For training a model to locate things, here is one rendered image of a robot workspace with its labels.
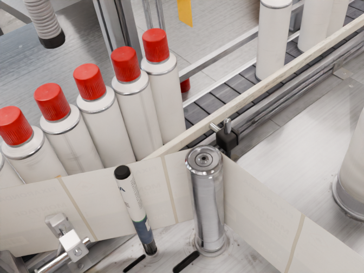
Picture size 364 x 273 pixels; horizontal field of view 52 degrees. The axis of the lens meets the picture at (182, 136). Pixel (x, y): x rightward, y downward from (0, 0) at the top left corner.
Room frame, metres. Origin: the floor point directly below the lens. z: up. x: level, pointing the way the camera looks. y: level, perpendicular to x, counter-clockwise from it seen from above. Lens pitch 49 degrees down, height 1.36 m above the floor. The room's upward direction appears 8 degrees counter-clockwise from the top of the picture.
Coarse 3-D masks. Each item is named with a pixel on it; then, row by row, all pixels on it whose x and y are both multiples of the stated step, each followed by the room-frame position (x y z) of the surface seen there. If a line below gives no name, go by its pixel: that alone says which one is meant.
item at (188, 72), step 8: (304, 0) 0.66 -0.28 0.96; (296, 8) 0.64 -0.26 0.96; (248, 32) 0.58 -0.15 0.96; (256, 32) 0.58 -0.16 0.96; (240, 40) 0.56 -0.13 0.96; (248, 40) 0.57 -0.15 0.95; (224, 48) 0.54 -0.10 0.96; (232, 48) 0.55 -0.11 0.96; (208, 56) 0.53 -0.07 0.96; (216, 56) 0.53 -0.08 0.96; (224, 56) 0.54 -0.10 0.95; (192, 64) 0.51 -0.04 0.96; (200, 64) 0.51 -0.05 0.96; (208, 64) 0.52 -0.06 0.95; (184, 72) 0.49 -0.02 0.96; (192, 72) 0.50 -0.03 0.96; (184, 80) 0.49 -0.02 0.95
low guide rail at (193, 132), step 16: (336, 32) 0.60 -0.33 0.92; (352, 32) 0.62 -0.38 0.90; (320, 48) 0.56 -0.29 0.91; (288, 64) 0.53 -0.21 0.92; (304, 64) 0.54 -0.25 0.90; (272, 80) 0.50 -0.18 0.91; (240, 96) 0.46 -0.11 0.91; (256, 96) 0.47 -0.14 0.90; (224, 112) 0.43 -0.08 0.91; (192, 128) 0.41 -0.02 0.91; (208, 128) 0.41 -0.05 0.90; (176, 144) 0.38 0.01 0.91
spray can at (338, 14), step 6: (336, 0) 0.63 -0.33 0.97; (342, 0) 0.63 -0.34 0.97; (348, 0) 0.63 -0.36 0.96; (336, 6) 0.63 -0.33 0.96; (342, 6) 0.63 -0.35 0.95; (336, 12) 0.63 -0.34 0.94; (342, 12) 0.63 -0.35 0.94; (330, 18) 0.63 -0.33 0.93; (336, 18) 0.63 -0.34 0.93; (342, 18) 0.63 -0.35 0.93; (330, 24) 0.63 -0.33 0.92; (336, 24) 0.63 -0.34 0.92; (342, 24) 0.64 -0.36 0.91; (330, 30) 0.63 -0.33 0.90; (336, 30) 0.63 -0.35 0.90
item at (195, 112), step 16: (352, 16) 0.70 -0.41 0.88; (288, 48) 0.62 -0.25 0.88; (336, 48) 0.60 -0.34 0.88; (240, 80) 0.54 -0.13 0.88; (256, 80) 0.54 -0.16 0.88; (288, 80) 0.53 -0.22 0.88; (208, 96) 0.51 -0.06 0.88; (224, 96) 0.51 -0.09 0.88; (192, 112) 0.48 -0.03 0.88; (208, 112) 0.47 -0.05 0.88; (240, 112) 0.46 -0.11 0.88; (192, 144) 0.40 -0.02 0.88; (32, 256) 0.24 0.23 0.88
